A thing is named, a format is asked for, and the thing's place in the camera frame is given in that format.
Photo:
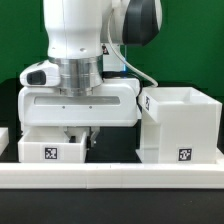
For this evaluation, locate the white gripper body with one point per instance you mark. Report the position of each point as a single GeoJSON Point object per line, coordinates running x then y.
{"type": "Point", "coordinates": [113, 103]}

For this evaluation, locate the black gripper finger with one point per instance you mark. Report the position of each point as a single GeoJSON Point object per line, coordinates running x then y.
{"type": "Point", "coordinates": [72, 134]}
{"type": "Point", "coordinates": [94, 131]}

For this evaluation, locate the white front drawer tray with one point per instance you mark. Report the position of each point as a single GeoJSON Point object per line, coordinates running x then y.
{"type": "Point", "coordinates": [51, 145]}

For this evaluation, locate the white drawer cabinet box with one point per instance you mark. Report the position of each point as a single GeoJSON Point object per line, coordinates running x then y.
{"type": "Point", "coordinates": [178, 125]}

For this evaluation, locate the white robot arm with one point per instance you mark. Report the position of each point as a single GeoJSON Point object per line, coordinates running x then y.
{"type": "Point", "coordinates": [83, 36]}

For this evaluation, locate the white block at left edge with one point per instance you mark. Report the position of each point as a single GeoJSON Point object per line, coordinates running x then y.
{"type": "Point", "coordinates": [4, 139]}

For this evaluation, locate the white U-shaped fence rail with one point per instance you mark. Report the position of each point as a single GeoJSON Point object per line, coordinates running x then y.
{"type": "Point", "coordinates": [112, 175]}

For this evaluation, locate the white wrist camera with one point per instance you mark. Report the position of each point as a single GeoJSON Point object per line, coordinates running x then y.
{"type": "Point", "coordinates": [40, 74]}

